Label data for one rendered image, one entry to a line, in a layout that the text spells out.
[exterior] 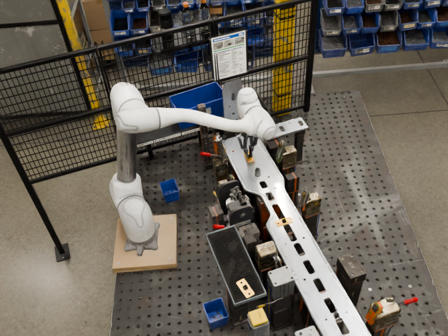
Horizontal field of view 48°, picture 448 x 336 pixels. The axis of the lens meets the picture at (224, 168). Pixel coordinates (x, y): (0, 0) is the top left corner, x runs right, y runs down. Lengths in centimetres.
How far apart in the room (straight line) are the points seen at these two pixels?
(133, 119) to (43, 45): 215
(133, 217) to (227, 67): 106
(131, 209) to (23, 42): 211
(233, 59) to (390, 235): 133
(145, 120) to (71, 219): 190
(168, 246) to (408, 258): 126
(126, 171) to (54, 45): 186
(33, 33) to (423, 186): 320
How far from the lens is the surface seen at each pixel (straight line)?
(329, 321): 224
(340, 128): 344
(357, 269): 235
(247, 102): 244
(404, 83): 509
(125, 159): 260
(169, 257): 273
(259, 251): 229
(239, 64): 307
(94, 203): 407
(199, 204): 297
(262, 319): 204
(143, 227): 264
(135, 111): 228
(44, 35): 425
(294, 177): 270
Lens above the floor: 298
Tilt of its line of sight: 46 degrees down
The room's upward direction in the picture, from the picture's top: 5 degrees counter-clockwise
